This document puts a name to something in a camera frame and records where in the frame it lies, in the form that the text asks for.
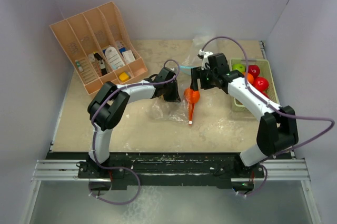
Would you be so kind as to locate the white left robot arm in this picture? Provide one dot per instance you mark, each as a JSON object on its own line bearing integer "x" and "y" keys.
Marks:
{"x": 109, "y": 104}

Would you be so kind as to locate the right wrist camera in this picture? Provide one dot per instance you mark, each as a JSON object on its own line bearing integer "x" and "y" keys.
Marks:
{"x": 205, "y": 59}

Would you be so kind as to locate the green fake fruit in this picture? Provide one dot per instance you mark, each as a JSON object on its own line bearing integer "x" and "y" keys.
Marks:
{"x": 239, "y": 67}

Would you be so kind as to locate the clear bag red zipper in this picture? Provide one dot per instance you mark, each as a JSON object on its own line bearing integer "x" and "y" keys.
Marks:
{"x": 172, "y": 111}

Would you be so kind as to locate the yellow grey block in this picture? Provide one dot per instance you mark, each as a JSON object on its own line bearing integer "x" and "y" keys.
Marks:
{"x": 124, "y": 77}

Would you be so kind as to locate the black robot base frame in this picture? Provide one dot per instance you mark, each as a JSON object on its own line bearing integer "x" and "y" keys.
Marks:
{"x": 220, "y": 170}

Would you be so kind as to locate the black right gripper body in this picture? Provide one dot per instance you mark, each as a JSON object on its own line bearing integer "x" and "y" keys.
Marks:
{"x": 207, "y": 79}

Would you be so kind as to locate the fake orange tangerine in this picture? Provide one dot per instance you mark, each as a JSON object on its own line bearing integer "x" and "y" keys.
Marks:
{"x": 250, "y": 77}

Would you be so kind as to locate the white blue card pack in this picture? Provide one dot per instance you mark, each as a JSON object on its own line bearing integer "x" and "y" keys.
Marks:
{"x": 113, "y": 58}

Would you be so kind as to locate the red fake pepper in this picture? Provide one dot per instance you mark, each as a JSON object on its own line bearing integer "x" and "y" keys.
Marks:
{"x": 265, "y": 94}

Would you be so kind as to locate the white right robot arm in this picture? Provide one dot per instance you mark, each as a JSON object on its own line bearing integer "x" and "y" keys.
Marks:
{"x": 275, "y": 133}

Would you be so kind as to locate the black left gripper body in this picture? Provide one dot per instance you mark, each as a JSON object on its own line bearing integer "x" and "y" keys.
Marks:
{"x": 169, "y": 94}

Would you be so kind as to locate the pink desk organizer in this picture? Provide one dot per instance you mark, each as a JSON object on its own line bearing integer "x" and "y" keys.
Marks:
{"x": 84, "y": 38}

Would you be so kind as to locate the fake orange persimmon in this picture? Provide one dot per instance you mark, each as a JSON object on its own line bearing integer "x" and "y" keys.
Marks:
{"x": 191, "y": 96}

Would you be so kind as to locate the clear bag blue zipper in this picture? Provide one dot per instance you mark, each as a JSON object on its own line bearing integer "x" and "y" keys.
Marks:
{"x": 191, "y": 59}

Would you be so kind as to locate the green perforated basket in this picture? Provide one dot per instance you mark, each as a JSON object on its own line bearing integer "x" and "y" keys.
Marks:
{"x": 251, "y": 86}

